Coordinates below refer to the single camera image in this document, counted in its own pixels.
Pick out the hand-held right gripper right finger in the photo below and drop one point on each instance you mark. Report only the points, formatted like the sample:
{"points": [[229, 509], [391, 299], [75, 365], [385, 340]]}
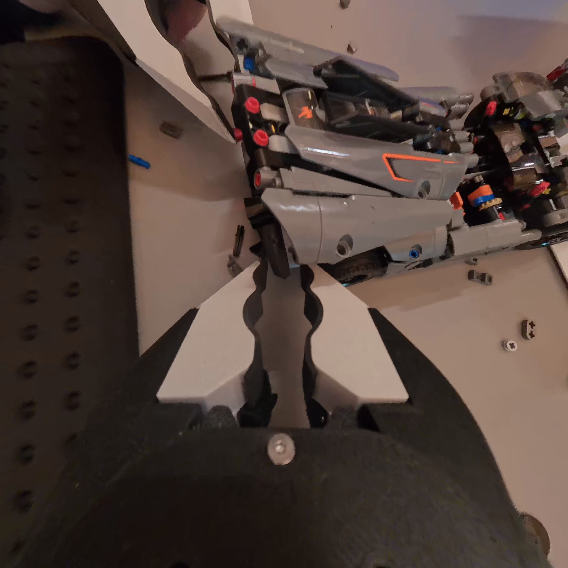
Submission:
{"points": [[359, 355]]}

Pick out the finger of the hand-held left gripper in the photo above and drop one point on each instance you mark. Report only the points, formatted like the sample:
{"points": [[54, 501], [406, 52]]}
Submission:
{"points": [[230, 9], [146, 44]]}

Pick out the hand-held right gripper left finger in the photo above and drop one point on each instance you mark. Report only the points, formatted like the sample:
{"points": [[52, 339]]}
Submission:
{"points": [[204, 355]]}

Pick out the grey lego car model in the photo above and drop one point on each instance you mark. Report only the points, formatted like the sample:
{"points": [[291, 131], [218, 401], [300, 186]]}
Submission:
{"points": [[377, 222]]}

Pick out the dark grey lego piece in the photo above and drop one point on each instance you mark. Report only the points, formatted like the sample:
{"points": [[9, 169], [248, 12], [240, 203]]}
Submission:
{"points": [[171, 128]]}

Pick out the blue lego pin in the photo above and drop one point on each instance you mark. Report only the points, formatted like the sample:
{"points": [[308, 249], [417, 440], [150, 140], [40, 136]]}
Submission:
{"points": [[140, 162]]}

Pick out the light grey round lego bush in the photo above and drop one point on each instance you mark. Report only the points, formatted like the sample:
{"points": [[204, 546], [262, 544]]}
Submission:
{"points": [[510, 345]]}

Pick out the grey two-hole lego liftarm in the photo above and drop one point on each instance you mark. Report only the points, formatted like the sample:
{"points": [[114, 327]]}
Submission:
{"points": [[528, 329]]}

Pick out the white rounded board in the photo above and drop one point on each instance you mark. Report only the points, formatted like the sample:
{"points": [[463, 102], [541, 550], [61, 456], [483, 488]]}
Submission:
{"points": [[560, 262]]}

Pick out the small grey lego bracket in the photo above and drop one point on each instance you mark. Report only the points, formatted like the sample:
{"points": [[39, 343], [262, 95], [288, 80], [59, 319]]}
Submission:
{"points": [[233, 265]]}

